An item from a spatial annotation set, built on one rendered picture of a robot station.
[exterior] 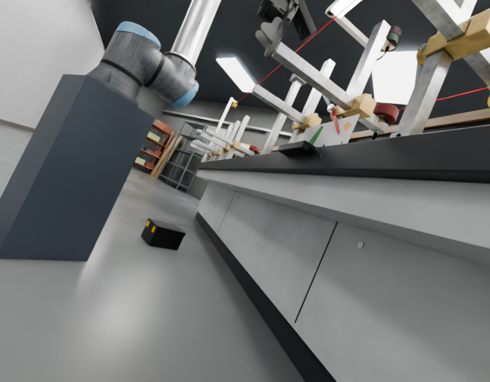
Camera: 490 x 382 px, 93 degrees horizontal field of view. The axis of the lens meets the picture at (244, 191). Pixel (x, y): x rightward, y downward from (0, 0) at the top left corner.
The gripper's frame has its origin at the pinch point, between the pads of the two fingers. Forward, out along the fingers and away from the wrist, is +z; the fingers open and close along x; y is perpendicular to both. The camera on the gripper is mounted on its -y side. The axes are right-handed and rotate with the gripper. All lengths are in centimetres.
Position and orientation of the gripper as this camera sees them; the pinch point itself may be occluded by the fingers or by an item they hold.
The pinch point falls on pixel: (269, 53)
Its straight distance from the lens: 71.5
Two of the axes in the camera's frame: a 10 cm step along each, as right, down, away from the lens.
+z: -4.1, 9.1, -0.5
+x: 3.3, 1.0, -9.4
